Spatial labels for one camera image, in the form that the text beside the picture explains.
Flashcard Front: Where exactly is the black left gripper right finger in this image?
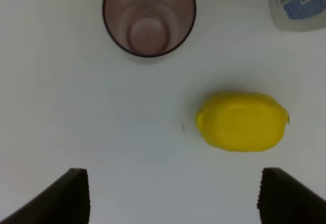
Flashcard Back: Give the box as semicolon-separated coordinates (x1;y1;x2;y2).
257;167;325;223

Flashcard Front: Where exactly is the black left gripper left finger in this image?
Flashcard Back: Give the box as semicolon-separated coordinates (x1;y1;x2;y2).
1;168;91;223

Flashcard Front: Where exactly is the yellow lemon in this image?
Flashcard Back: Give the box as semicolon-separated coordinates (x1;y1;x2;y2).
196;92;290;152

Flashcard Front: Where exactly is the translucent purple plastic cup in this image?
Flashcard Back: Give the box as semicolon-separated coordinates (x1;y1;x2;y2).
102;0;197;58

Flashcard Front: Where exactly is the white bottle blue cap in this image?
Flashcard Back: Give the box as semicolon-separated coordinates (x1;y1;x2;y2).
269;0;325;32

